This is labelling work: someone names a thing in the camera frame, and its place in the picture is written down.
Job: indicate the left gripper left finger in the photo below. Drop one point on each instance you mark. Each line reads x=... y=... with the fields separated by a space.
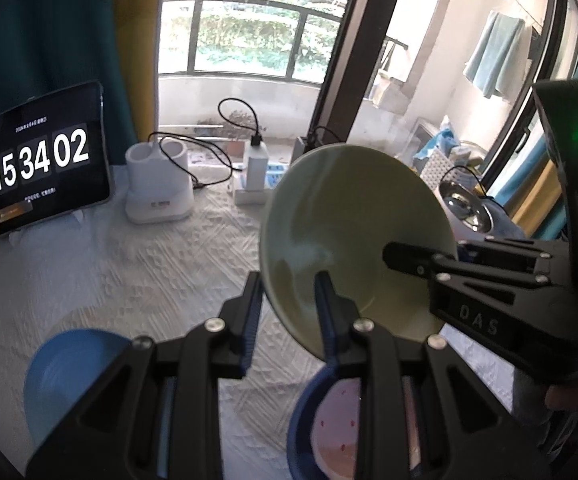
x=241 y=316

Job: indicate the cream bowl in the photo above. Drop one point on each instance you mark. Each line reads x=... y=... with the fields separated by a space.
x=334 y=210

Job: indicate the dark blue bowl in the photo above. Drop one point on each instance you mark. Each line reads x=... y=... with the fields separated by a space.
x=300 y=455

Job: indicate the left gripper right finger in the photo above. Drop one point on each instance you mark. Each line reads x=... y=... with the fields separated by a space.
x=336 y=315

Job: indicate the white phone charger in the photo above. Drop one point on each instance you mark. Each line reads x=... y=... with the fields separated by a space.
x=256 y=161

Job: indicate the black power adapter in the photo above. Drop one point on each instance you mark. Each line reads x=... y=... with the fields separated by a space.
x=303 y=144

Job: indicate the yellow curtain left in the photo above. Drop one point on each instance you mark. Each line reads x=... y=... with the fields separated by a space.
x=136 y=34

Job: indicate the yellow curtain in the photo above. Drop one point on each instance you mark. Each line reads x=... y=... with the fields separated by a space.
x=535 y=198
x=136 y=34

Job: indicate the white lamp base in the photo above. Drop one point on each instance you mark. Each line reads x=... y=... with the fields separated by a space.
x=160 y=186

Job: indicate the tablet showing clock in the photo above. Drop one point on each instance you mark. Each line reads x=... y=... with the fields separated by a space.
x=53 y=157

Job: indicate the hanging teal towel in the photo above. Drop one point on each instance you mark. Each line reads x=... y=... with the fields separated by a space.
x=497 y=61

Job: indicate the pink and blue stacked bowls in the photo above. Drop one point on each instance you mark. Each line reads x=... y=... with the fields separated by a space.
x=465 y=211

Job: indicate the teal curtain left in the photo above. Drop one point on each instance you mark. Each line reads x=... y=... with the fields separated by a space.
x=47 y=45

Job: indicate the person's hand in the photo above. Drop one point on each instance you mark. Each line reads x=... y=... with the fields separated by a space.
x=562 y=398

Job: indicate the light blue plate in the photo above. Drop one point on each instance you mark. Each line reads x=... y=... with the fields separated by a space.
x=61 y=371

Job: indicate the pink speckled bowl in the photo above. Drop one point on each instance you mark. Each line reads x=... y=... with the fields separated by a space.
x=336 y=429

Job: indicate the yellow curtain right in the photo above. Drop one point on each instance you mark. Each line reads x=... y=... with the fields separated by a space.
x=535 y=198

